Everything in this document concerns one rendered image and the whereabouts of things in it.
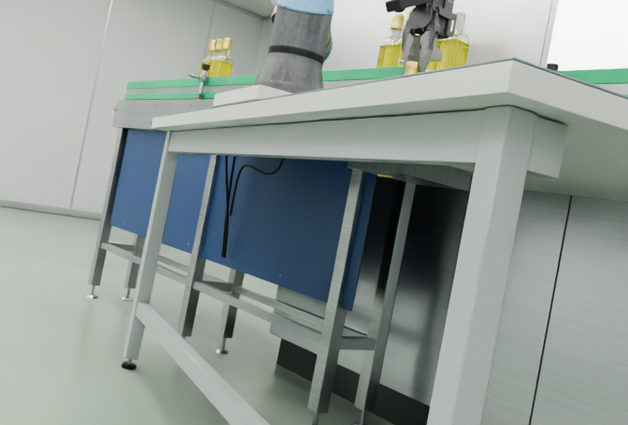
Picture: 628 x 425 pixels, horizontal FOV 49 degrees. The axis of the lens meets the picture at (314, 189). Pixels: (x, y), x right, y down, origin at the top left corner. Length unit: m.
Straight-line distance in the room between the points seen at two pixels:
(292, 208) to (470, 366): 1.31
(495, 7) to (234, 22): 6.62
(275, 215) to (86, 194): 5.69
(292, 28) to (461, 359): 0.85
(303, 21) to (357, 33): 1.02
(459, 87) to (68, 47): 6.94
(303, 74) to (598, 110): 0.73
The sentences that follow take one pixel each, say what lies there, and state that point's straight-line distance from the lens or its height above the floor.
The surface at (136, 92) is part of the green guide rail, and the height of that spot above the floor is 0.92.
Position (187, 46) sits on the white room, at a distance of 8.11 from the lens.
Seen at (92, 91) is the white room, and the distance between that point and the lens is 7.63.
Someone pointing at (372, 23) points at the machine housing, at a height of 1.21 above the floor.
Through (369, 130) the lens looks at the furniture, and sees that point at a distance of 0.98.
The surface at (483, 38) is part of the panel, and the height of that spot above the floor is 1.11.
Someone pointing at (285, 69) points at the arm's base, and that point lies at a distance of 1.38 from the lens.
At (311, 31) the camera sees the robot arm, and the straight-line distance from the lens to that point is 1.40.
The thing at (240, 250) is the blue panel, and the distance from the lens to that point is 2.19.
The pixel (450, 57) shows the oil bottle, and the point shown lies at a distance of 1.83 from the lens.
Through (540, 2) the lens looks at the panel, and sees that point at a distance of 1.91.
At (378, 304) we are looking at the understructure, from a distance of 1.91.
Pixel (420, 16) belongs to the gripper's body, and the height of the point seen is 1.03.
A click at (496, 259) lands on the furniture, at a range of 0.74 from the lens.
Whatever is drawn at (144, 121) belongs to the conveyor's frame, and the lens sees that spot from 2.93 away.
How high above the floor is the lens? 0.57
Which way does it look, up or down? 1 degrees up
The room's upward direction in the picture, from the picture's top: 11 degrees clockwise
